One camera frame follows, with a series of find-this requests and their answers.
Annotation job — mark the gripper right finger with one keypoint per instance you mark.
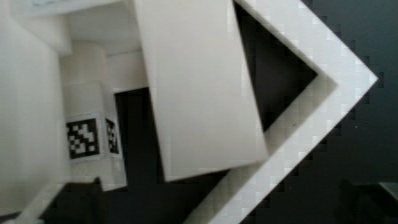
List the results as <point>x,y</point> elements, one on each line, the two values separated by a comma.
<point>368,203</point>

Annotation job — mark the white front fence rail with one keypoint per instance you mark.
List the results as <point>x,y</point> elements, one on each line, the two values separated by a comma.
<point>294,135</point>

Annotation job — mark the white chair seat part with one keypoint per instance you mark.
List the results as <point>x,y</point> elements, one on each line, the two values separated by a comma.
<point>97,21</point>

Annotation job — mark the white fence rail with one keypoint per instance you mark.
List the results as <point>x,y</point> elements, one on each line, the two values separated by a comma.
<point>303,32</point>
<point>294,135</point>

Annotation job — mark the white chair leg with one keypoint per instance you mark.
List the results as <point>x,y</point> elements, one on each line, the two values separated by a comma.
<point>91,118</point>

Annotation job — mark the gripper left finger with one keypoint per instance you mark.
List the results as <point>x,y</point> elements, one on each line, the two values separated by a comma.
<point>73,207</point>

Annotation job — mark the white right fence rail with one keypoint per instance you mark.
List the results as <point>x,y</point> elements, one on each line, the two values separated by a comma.
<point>303,32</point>

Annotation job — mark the white chair back frame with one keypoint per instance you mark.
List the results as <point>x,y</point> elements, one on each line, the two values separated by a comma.
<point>54,89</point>

